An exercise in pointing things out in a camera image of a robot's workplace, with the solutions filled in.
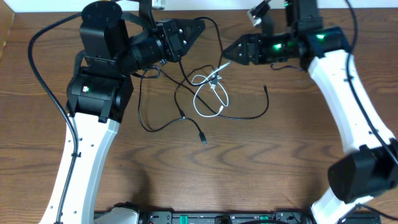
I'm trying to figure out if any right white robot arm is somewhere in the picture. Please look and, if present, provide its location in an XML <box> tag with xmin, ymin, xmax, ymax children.
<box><xmin>223</xmin><ymin>1</ymin><xmax>397</xmax><ymax>223</ymax></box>

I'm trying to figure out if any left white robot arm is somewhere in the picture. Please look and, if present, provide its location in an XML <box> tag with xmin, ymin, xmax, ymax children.
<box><xmin>42</xmin><ymin>1</ymin><xmax>205</xmax><ymax>223</ymax></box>

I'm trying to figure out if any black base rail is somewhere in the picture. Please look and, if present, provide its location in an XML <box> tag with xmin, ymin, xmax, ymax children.
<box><xmin>93</xmin><ymin>202</ymin><xmax>383</xmax><ymax>224</ymax></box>

